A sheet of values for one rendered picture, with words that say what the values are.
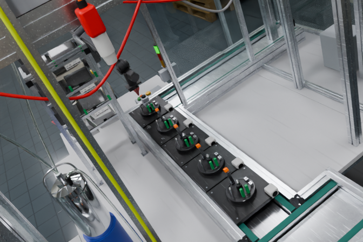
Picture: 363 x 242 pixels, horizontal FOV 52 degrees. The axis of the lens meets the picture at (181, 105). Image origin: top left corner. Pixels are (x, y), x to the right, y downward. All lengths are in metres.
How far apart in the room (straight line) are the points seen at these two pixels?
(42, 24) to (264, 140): 1.43
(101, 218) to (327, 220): 0.92
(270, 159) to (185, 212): 0.52
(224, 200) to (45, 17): 1.13
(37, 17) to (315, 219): 1.29
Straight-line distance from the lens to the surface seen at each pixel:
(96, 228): 1.65
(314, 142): 2.05
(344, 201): 1.73
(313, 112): 2.23
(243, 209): 1.70
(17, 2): 1.01
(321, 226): 1.67
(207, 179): 1.87
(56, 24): 1.04
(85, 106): 2.15
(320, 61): 2.64
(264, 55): 2.67
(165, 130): 2.23
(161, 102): 2.52
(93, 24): 0.96
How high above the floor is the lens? 2.30
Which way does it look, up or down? 34 degrees down
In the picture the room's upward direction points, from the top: 24 degrees counter-clockwise
